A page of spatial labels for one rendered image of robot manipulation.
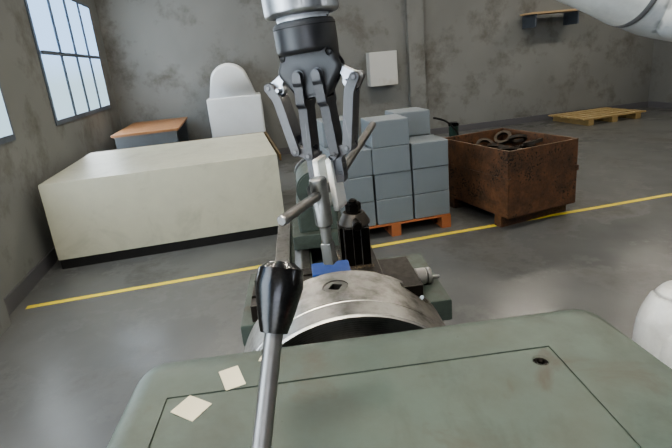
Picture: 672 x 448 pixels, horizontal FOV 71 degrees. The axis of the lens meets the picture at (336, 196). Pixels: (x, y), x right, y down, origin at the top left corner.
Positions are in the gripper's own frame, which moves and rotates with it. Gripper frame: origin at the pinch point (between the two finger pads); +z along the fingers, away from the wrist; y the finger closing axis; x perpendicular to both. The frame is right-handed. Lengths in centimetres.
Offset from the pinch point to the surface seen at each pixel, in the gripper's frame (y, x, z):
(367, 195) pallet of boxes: 109, -299, 99
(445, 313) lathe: -2, -50, 50
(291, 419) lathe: -6.8, 28.4, 11.2
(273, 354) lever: -9.9, 32.9, 1.5
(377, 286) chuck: -5.1, 1.2, 14.3
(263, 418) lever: -9.7, 35.0, 4.5
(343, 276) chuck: -0.1, 0.7, 13.4
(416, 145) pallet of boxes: 70, -326, 65
